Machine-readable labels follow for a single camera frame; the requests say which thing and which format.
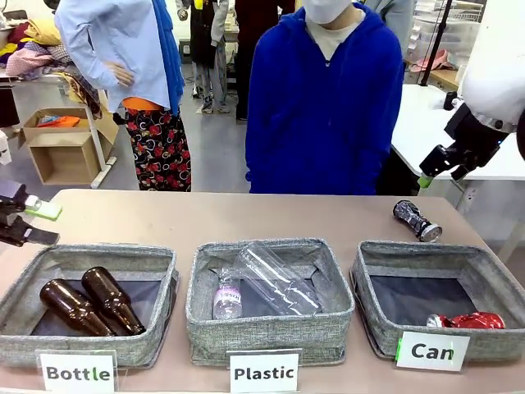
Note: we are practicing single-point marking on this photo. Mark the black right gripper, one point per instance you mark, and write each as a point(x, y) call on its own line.
point(471, 135)

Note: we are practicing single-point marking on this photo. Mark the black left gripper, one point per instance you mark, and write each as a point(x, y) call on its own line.
point(10, 197)

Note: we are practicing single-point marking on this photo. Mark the brown glass bottle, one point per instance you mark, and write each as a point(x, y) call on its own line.
point(110, 299)
point(69, 305)

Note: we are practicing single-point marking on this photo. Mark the crushed red can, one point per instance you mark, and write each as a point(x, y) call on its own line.
point(471, 320)

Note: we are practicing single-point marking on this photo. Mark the small pink-label plastic bottle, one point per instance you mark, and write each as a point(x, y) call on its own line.
point(227, 299)

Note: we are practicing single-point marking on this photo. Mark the large clear plastic bottle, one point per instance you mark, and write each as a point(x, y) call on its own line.
point(279, 283)

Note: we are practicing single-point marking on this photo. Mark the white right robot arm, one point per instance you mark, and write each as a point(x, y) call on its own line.
point(496, 74)

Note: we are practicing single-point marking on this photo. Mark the crushed black can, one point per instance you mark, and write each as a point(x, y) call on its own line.
point(414, 219)

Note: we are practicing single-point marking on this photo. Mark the grey fabric basket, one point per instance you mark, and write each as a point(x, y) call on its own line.
point(369, 312)
point(102, 349)
point(266, 332)

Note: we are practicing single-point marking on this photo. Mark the white Can label sign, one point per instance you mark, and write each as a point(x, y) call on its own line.
point(432, 351)

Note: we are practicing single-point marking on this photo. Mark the white background table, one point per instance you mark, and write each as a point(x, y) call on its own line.
point(418, 123)

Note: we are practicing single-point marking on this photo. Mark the open cardboard box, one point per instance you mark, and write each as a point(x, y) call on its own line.
point(65, 160)

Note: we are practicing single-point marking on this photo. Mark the white clothes table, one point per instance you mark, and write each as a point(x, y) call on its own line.
point(97, 139)

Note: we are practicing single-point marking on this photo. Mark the orange cloth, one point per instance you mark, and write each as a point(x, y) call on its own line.
point(61, 121)

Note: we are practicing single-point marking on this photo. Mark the pink cloth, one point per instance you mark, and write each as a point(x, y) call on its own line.
point(436, 61)

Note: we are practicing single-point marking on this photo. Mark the black stand pole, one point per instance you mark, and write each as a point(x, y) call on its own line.
point(436, 41)

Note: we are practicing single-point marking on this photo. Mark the person in blue hoodie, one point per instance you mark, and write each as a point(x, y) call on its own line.
point(320, 115)

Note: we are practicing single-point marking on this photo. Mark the black red floral skirt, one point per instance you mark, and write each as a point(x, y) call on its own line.
point(160, 143)

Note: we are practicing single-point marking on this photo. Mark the white Bottle label sign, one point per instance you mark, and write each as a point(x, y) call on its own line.
point(78, 372)

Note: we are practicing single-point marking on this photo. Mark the pile of colourful clothes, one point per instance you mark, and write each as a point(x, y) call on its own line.
point(37, 53)

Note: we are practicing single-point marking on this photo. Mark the white face mask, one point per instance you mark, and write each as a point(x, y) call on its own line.
point(328, 10)

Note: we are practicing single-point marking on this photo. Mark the mannequin in light-blue shirt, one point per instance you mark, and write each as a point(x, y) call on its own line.
point(123, 41)

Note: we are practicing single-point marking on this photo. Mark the blue hanging scarf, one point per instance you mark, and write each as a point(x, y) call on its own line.
point(168, 49)

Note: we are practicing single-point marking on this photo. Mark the background person in black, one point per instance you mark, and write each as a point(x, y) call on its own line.
point(254, 61)

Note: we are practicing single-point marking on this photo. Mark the background person grey trousers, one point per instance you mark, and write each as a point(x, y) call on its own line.
point(209, 61)

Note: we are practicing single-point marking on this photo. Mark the white Plastic label sign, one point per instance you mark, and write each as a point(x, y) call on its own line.
point(264, 372)

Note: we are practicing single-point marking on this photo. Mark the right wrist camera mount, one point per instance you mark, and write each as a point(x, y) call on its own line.
point(450, 100)

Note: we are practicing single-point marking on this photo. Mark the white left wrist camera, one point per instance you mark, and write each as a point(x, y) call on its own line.
point(4, 147)

